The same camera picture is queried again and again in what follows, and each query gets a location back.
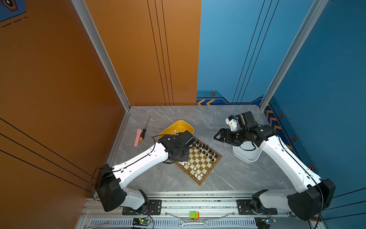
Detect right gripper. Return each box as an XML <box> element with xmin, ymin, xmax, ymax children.
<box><xmin>213</xmin><ymin>128</ymin><xmax>248</xmax><ymax>146</ymax></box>

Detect white plastic tray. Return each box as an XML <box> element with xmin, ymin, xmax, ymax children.
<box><xmin>233</xmin><ymin>141</ymin><xmax>262</xmax><ymax>164</ymax></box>

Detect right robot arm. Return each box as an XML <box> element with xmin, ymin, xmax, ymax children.
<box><xmin>214</xmin><ymin>112</ymin><xmax>336</xmax><ymax>220</ymax></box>

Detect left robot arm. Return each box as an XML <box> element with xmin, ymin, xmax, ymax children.
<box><xmin>94</xmin><ymin>131</ymin><xmax>195</xmax><ymax>214</ymax></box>

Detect wooden chess board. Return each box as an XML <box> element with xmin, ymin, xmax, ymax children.
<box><xmin>175</xmin><ymin>137</ymin><xmax>222</xmax><ymax>186</ymax></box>

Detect left green circuit board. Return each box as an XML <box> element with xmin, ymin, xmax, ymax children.
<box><xmin>132</xmin><ymin>218</ymin><xmax>152</xmax><ymax>229</ymax></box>

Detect green circuit board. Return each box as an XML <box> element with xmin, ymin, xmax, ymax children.
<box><xmin>132</xmin><ymin>218</ymin><xmax>152</xmax><ymax>229</ymax></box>
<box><xmin>255</xmin><ymin>218</ymin><xmax>277</xmax><ymax>229</ymax></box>

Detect right green circuit board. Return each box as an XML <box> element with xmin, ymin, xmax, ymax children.
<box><xmin>255</xmin><ymin>218</ymin><xmax>277</xmax><ymax>229</ymax></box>

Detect yellow plastic tray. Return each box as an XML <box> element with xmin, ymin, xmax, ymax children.
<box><xmin>158</xmin><ymin>120</ymin><xmax>194</xmax><ymax>139</ymax></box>

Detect pink flat tool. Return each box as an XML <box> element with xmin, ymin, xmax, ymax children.
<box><xmin>134</xmin><ymin>129</ymin><xmax>143</xmax><ymax>147</ymax></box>

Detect orange green small block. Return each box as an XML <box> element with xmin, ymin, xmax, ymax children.
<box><xmin>189</xmin><ymin>211</ymin><xmax>200</xmax><ymax>219</ymax></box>

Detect silver combination wrench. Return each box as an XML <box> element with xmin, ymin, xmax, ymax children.
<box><xmin>178</xmin><ymin>219</ymin><xmax>210</xmax><ymax>228</ymax></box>

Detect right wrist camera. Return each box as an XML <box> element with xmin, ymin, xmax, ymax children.
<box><xmin>226</xmin><ymin>115</ymin><xmax>239</xmax><ymax>132</ymax></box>

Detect yellow handled screwdriver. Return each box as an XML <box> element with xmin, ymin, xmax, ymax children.
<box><xmin>139</xmin><ymin>116</ymin><xmax>150</xmax><ymax>141</ymax></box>

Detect aluminium rail frame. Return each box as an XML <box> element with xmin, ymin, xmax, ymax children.
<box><xmin>76</xmin><ymin>191</ymin><xmax>326</xmax><ymax>229</ymax></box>

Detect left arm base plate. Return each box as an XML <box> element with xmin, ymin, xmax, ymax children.
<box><xmin>122</xmin><ymin>199</ymin><xmax>162</xmax><ymax>216</ymax></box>

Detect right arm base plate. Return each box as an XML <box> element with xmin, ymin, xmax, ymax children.
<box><xmin>236</xmin><ymin>199</ymin><xmax>278</xmax><ymax>215</ymax></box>

